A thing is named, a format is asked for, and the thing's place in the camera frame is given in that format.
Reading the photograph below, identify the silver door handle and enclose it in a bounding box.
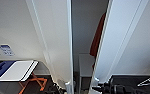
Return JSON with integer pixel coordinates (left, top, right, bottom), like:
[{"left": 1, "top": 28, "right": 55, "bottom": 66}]
[
  {"left": 90, "top": 76, "right": 100, "bottom": 88},
  {"left": 65, "top": 79, "right": 74, "bottom": 94}
]

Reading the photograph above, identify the orange hoodie with white print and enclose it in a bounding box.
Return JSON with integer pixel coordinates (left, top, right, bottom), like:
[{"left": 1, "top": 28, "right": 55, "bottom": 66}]
[{"left": 89, "top": 12, "right": 107, "bottom": 61}]

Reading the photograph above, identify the white wardrobe door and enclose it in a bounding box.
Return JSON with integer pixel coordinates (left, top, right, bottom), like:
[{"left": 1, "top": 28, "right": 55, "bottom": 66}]
[
  {"left": 89, "top": 0, "right": 149, "bottom": 91},
  {"left": 25, "top": 0, "right": 75, "bottom": 94}
]

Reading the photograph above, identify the white drying rack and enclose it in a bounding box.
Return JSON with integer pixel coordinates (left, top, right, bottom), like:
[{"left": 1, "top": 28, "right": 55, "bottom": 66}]
[{"left": 136, "top": 73, "right": 150, "bottom": 88}]

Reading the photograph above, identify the white wardrobe cabinet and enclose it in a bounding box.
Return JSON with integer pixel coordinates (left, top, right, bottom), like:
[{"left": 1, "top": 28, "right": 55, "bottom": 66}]
[{"left": 25, "top": 0, "right": 149, "bottom": 94}]

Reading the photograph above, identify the wall sign with blue print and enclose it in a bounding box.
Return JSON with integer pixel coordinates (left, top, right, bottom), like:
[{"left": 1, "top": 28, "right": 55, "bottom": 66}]
[{"left": 0, "top": 44, "right": 16, "bottom": 57}]

